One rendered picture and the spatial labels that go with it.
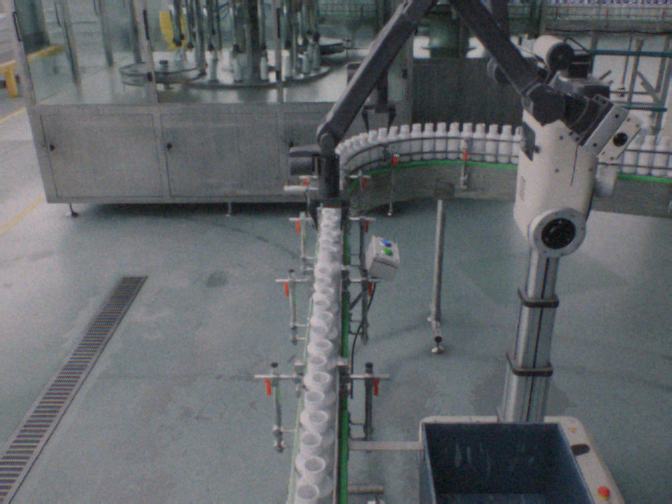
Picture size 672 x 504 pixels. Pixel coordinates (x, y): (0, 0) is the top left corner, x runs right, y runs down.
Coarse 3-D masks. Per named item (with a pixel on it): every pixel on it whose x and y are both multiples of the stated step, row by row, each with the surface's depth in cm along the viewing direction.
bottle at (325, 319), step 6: (324, 312) 150; (318, 318) 148; (324, 318) 151; (330, 318) 148; (318, 324) 148; (324, 324) 147; (330, 324) 148; (330, 330) 149; (336, 330) 151; (330, 336) 148; (336, 336) 149; (336, 342) 150; (336, 348) 151; (336, 354) 151; (336, 360) 152
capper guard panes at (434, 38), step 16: (480, 0) 613; (512, 0) 613; (528, 0) 612; (432, 16) 620; (448, 16) 620; (512, 16) 619; (528, 16) 618; (432, 32) 626; (448, 32) 626; (464, 32) 626; (512, 32) 625; (528, 32) 625; (416, 48) 633; (432, 48) 633; (448, 48) 633; (464, 48) 632; (480, 48) 632; (528, 48) 631
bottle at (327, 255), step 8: (328, 248) 175; (320, 256) 174; (328, 256) 173; (320, 264) 174; (328, 264) 173; (336, 264) 174; (336, 272) 174; (336, 280) 175; (336, 288) 177; (336, 296) 178
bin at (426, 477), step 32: (352, 448) 143; (384, 448) 142; (416, 448) 142; (448, 448) 150; (480, 448) 150; (512, 448) 149; (544, 448) 149; (448, 480) 154; (480, 480) 154; (512, 480) 154; (544, 480) 153; (576, 480) 134
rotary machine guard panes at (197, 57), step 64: (64, 0) 443; (128, 0) 442; (192, 0) 441; (256, 0) 440; (320, 0) 439; (384, 0) 438; (64, 64) 461; (128, 64) 460; (192, 64) 459; (256, 64) 458; (320, 64) 457
